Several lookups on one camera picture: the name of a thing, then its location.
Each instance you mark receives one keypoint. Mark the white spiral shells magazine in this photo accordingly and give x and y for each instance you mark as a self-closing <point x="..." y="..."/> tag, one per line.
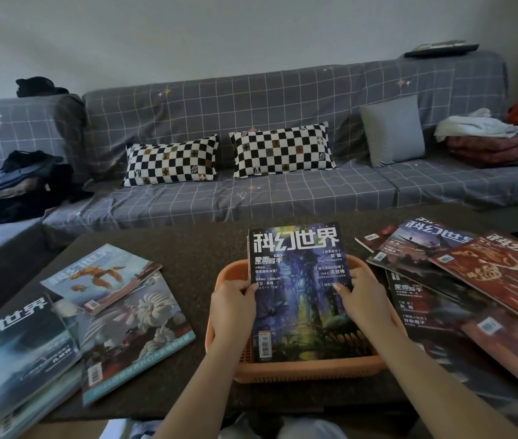
<point x="140" y="333"/>

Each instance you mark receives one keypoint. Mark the grey checked covered sofa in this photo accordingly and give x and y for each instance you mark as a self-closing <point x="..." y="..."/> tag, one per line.
<point x="263" y="100"/>

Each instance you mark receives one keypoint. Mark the white crumpled cloth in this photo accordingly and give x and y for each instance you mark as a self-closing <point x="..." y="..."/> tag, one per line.
<point x="474" y="125"/>

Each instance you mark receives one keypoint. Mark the black flat tray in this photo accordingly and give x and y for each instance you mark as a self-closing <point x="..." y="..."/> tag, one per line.
<point x="442" y="53"/>

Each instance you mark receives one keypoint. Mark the person's left hand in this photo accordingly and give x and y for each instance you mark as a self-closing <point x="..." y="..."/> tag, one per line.
<point x="231" y="315"/>

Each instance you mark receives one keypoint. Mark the orange plastic basket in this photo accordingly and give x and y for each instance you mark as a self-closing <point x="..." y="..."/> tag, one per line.
<point x="309" y="372"/>

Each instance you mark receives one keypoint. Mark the black crumpled garment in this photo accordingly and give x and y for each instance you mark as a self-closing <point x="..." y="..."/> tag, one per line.
<point x="39" y="87"/>

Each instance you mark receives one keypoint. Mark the pile of magazines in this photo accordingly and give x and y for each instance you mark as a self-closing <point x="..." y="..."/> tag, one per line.
<point x="492" y="278"/>

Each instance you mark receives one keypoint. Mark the person's light trousers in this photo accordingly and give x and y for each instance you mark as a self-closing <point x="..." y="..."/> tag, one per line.
<point x="314" y="429"/>

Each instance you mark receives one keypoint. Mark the heap of dark clothes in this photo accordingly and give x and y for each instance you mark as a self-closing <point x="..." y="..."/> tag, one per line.
<point x="26" y="187"/>

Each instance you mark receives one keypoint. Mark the green purple forest magazine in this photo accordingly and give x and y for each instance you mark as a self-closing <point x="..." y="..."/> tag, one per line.
<point x="300" y="292"/>

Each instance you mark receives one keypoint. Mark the folded dark red blanket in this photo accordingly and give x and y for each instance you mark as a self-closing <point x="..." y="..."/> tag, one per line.
<point x="496" y="150"/>

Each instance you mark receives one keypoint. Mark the black white checkered pillow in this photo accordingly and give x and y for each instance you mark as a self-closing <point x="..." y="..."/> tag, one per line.
<point x="282" y="150"/>
<point x="170" y="162"/>

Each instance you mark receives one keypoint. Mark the person's right hand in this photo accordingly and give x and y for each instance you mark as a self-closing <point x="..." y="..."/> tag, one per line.
<point x="368" y="306"/>

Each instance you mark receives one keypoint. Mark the person's left forearm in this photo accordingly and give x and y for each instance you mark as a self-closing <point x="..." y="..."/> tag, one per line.
<point x="204" y="393"/>

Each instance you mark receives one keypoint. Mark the plain grey cushion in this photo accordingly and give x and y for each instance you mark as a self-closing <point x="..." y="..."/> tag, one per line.
<point x="391" y="132"/>

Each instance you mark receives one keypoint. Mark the blue vortex cover magazine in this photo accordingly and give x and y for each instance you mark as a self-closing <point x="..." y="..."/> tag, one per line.
<point x="12" y="361"/>

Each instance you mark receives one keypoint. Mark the person's right forearm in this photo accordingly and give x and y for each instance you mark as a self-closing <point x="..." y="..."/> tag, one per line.
<point x="432" y="388"/>

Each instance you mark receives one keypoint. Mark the pale booklet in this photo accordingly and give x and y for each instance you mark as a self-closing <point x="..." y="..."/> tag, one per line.
<point x="442" y="44"/>

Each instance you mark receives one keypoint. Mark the white tissue pack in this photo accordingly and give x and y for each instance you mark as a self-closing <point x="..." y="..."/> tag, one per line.
<point x="115" y="429"/>

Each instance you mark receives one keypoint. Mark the dark speckled table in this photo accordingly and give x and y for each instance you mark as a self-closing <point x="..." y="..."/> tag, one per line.
<point x="186" y="251"/>

